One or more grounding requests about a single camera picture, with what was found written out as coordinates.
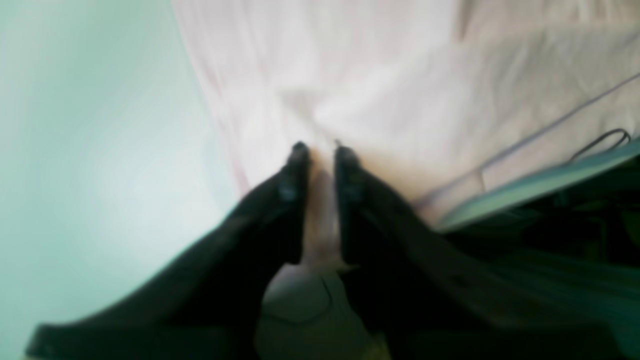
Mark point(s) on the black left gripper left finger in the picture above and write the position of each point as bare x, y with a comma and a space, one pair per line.
205, 304

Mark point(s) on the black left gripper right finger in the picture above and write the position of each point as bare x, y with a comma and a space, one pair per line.
430, 300

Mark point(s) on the pink T-shirt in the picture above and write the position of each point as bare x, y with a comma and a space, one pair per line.
465, 107

